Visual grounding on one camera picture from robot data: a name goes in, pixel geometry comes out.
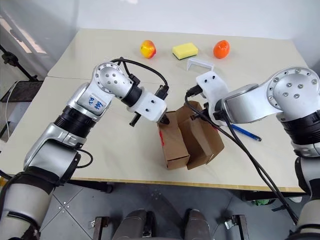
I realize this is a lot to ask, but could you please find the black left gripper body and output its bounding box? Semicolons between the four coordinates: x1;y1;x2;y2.
128;111;141;127

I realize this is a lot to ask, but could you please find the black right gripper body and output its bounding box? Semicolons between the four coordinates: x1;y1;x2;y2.
190;101;214;124

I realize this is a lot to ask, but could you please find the brown cardboard box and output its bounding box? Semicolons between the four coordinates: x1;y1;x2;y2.
156;100;225;171

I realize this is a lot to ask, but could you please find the blue pen-shaped cutter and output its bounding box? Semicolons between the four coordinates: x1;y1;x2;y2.
229;123;263;143

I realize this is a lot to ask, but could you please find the orange toy fruit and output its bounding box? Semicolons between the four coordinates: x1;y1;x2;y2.
212;39;231;60

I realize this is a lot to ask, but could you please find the yellow sponge with green base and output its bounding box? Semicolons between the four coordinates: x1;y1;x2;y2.
171;42;199;61

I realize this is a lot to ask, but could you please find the yellow-red toy apple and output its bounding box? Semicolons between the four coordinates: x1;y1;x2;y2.
139;39;158;60

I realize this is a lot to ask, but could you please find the dark rounded shape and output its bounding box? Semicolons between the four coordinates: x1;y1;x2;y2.
111;209;157;240
185;208;211;240

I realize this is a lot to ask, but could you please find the dark flat side tray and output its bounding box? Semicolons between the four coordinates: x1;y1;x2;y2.
0;80;45;104

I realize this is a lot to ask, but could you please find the black tripod stand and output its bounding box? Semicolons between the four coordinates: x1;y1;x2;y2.
0;44;44;82

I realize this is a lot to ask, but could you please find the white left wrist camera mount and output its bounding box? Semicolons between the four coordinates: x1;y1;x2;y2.
127;90;168;124

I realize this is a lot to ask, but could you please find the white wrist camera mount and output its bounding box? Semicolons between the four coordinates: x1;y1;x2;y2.
195;70;230;127
127;90;168;124

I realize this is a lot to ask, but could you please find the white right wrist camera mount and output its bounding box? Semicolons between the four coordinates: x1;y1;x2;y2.
195;70;230;127

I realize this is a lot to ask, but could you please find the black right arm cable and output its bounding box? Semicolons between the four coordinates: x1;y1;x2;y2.
184;84;300;226
213;111;300;225

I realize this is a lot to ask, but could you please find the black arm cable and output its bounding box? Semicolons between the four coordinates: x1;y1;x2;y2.
184;84;300;226
213;111;300;225
73;56;170;169

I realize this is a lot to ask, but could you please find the white plastic bracket stand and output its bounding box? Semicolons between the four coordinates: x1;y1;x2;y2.
185;57;216;72

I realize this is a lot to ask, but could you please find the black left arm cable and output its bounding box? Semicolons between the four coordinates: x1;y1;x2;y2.
73;56;170;169

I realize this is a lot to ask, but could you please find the black table frame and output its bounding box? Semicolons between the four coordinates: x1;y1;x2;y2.
66;180;114;194

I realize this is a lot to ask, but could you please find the dark metal floor bracket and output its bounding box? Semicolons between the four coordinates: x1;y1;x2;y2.
224;214;249;240
89;215;110;240

